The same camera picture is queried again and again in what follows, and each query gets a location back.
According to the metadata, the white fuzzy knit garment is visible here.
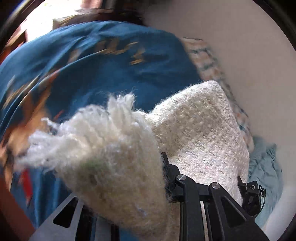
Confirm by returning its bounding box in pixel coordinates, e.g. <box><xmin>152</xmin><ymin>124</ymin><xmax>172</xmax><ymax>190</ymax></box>
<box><xmin>16</xmin><ymin>81</ymin><xmax>249</xmax><ymax>240</ymax></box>

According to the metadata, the light blue crumpled blanket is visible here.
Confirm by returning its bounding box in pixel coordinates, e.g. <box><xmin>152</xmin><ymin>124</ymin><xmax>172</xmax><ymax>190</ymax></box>
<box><xmin>248</xmin><ymin>136</ymin><xmax>283</xmax><ymax>227</ymax></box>

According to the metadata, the plaid checkered bed sheet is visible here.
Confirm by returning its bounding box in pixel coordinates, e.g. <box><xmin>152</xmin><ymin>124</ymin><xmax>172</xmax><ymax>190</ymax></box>
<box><xmin>180</xmin><ymin>38</ymin><xmax>254</xmax><ymax>153</ymax></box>

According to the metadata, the blue striped bedspread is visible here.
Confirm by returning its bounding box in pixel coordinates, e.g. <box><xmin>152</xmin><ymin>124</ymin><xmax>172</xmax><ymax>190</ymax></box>
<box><xmin>0</xmin><ymin>20</ymin><xmax>204</xmax><ymax>241</ymax></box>

